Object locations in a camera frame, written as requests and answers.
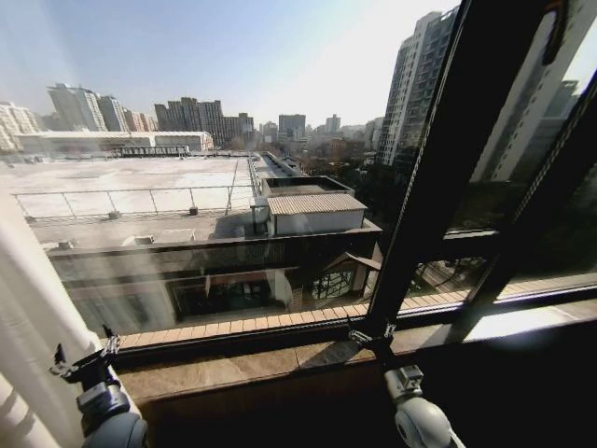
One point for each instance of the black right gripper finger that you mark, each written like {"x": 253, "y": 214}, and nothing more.
{"x": 360, "y": 336}
{"x": 389, "y": 329}

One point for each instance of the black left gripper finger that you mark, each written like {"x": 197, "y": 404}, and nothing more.
{"x": 112, "y": 343}
{"x": 63, "y": 364}

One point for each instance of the white sheer curtain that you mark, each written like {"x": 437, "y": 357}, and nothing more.
{"x": 32, "y": 303}

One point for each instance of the brown stone window sill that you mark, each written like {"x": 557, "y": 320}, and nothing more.
{"x": 233, "y": 368}

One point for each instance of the corrugated roof shed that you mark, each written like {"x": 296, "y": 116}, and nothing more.
{"x": 317, "y": 212}

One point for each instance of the metal rooftop railing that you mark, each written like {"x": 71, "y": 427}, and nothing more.
{"x": 140, "y": 196}

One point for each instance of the low flat-roofed building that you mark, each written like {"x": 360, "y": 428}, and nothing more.
{"x": 140, "y": 177}

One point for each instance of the long white hall building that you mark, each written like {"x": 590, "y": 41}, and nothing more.
{"x": 116, "y": 139}

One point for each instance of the tall grey apartment tower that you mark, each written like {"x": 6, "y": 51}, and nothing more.
{"x": 415, "y": 93}

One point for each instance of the dark apartment block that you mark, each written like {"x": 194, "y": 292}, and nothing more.
{"x": 200, "y": 119}

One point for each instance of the dark window frame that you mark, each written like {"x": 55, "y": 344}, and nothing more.
{"x": 420, "y": 224}

